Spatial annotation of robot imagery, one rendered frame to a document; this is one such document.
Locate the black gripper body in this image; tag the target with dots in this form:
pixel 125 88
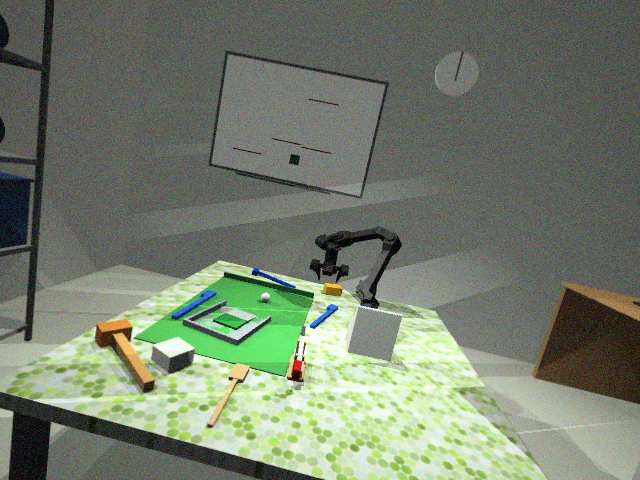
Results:
pixel 343 269

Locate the green flat mat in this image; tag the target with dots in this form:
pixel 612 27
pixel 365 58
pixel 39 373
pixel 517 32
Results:
pixel 269 349

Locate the orange toy mallet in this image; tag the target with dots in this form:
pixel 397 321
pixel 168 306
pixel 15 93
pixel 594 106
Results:
pixel 118 333

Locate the yellow box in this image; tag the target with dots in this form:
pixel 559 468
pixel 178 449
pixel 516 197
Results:
pixel 332 289

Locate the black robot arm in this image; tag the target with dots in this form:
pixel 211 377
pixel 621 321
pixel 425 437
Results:
pixel 366 290

